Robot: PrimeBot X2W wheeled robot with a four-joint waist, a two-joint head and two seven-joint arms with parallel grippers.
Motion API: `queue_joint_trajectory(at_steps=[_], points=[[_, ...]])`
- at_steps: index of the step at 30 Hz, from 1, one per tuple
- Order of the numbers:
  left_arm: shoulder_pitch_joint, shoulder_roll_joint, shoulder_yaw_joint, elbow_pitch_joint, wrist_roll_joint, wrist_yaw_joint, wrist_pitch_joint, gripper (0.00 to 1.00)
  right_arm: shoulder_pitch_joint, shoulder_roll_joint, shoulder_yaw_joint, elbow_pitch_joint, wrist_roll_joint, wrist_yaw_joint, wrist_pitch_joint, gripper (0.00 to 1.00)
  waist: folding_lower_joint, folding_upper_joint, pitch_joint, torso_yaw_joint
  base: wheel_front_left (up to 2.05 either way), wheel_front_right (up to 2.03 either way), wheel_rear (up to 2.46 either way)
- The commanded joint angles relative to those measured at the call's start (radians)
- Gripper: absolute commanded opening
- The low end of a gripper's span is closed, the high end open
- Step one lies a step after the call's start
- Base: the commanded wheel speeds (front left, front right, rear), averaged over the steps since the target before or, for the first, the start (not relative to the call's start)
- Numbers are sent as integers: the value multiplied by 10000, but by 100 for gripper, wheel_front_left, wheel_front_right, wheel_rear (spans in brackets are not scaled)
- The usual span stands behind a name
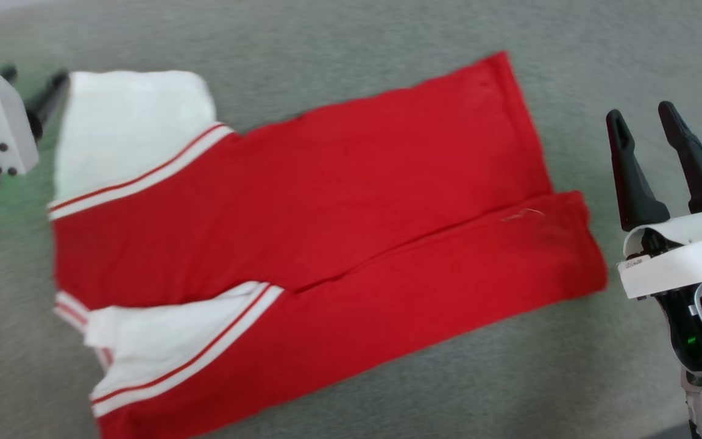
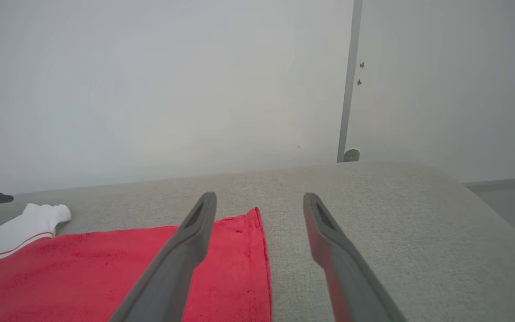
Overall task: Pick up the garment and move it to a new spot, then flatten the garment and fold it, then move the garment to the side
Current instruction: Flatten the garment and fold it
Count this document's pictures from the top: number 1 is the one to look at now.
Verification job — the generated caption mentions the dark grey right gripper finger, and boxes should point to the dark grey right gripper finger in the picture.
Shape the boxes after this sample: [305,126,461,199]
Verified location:
[659,101,702,214]
[606,110,672,231]

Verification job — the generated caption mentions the red and white sports shorts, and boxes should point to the red and white sports shorts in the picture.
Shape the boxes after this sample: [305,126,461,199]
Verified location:
[46,51,609,439]

